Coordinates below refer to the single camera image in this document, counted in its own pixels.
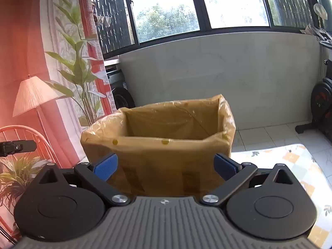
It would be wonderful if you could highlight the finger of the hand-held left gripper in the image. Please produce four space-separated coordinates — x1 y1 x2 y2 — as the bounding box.
0 140 37 157

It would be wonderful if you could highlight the white crumpled cloth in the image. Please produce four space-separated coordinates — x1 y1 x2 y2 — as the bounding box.
301 24 330 40

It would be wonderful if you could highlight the cardboard box with plastic liner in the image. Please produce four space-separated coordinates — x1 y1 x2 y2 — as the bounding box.
80 94 236 198

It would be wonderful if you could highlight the black exercise bike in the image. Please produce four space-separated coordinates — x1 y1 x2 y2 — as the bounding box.
295 23 332 146

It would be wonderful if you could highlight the washing machine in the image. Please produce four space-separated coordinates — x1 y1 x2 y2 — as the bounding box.
105 69 135 115

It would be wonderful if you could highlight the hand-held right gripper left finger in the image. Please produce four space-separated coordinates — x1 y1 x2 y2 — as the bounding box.
34 154 131 206

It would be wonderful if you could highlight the checked floral tablecloth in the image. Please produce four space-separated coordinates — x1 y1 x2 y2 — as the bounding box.
231 143 332 249

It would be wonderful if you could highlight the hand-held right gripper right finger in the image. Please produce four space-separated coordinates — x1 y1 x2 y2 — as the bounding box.
200 153 301 206

